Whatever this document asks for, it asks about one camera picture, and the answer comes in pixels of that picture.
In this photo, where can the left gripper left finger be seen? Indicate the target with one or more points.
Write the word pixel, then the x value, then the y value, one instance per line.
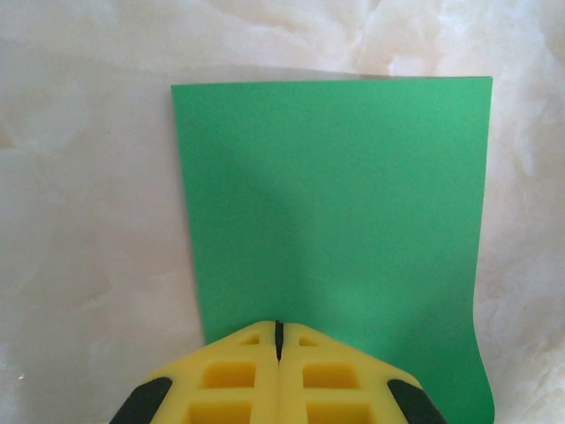
pixel 229 397

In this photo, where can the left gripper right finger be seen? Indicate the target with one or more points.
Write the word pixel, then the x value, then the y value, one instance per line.
pixel 344 397

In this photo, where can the green paper sheet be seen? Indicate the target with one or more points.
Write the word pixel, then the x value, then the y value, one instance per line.
pixel 331 199

